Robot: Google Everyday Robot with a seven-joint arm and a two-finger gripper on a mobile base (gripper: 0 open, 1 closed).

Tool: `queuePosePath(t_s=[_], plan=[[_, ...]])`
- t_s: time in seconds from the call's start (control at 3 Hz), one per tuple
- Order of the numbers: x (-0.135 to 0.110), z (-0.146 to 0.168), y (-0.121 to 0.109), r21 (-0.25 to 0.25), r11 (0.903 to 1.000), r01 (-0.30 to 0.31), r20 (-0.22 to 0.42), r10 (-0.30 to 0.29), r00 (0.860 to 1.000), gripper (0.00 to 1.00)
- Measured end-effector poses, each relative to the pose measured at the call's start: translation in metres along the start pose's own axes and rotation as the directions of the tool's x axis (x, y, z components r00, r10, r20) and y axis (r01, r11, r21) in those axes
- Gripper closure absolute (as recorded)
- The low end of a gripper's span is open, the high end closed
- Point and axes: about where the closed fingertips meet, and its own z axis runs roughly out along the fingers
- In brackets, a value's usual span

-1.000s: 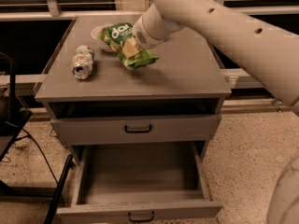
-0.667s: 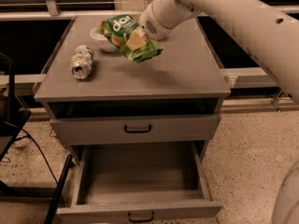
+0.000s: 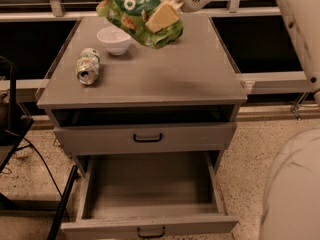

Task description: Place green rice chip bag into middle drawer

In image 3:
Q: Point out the crushed silver soda can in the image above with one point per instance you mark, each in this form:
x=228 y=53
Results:
x=88 y=66

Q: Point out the black lower drawer handle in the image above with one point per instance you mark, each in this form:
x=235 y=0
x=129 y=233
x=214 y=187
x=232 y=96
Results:
x=145 y=234

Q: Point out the metal window railing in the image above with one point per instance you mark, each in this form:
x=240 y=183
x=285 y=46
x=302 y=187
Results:
x=66 y=7

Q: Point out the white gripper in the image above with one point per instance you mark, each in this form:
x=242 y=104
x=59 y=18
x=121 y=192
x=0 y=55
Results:
x=166 y=14

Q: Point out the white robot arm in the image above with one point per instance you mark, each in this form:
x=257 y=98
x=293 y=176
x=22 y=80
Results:
x=290 y=200

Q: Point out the grey upper drawer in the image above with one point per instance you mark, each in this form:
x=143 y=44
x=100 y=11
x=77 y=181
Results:
x=118 y=139

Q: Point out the open grey lower drawer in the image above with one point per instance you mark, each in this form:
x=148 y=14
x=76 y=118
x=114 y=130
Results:
x=177 y=191

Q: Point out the grey drawer cabinet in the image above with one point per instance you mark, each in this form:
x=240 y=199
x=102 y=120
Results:
x=190 y=81

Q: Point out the black upper drawer handle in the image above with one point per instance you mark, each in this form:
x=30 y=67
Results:
x=147 y=139

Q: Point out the green rice chip bag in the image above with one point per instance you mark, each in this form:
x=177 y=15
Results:
x=131 y=16

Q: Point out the black drawer handle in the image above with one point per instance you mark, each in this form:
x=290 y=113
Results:
x=145 y=234
x=147 y=139

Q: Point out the white bowl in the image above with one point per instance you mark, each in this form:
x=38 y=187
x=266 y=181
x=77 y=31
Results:
x=114 y=40

